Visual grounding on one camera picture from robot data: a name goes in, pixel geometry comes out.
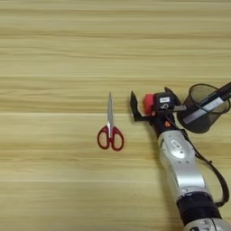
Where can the black marker with white label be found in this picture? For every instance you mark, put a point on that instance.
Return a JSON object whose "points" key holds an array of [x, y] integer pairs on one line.
{"points": [[207, 106]]}

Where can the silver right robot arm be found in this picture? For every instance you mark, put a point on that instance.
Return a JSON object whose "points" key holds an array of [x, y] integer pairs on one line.
{"points": [[186, 171]]}

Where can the black mesh pen cup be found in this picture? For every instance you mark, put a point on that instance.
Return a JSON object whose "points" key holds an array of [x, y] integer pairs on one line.
{"points": [[195, 120]]}

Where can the red cube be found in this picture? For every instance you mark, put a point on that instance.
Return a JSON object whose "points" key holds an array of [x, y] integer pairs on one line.
{"points": [[148, 103]]}

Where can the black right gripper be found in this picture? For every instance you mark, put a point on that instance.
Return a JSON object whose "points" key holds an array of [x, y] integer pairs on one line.
{"points": [[164, 123]]}

